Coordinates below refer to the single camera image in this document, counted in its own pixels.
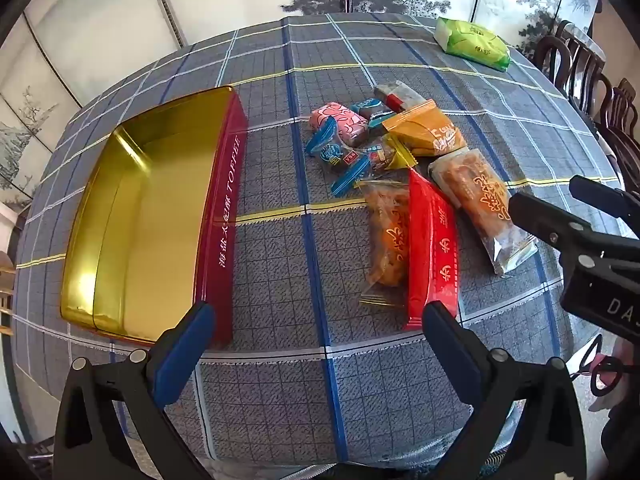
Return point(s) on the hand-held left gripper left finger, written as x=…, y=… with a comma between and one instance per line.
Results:
x=182, y=350

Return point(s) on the red and gold tin box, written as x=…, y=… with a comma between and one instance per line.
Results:
x=150, y=220

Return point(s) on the blue twist-wrapped candy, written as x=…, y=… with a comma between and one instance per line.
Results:
x=332, y=152

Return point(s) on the small yellow snack packet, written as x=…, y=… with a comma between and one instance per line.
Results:
x=395, y=157

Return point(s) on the plaid grey tablecloth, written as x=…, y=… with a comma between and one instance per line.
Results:
x=310, y=285

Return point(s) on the long red snack packet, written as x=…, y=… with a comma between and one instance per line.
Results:
x=432, y=250

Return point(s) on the clear fried snack packet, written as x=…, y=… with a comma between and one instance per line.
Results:
x=387, y=230
x=475, y=195

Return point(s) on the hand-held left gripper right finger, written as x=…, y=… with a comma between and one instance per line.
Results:
x=450, y=350

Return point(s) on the pink patterned snack packet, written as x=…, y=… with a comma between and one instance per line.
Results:
x=340, y=120

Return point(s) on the grey sesame bar packet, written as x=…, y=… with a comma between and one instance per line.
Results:
x=400, y=96

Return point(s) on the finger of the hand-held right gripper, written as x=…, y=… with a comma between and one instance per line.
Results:
x=542, y=222
x=607, y=200

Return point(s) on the person's right forearm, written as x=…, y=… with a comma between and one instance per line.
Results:
x=625, y=390

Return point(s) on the small teal snack packet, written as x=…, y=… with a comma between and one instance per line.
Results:
x=370, y=107

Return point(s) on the dark wooden chair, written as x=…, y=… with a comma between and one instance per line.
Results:
x=575, y=60
x=625, y=130

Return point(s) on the green tissue pack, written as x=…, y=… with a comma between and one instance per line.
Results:
x=470, y=42

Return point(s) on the orange snack packet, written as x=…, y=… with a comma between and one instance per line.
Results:
x=425, y=130

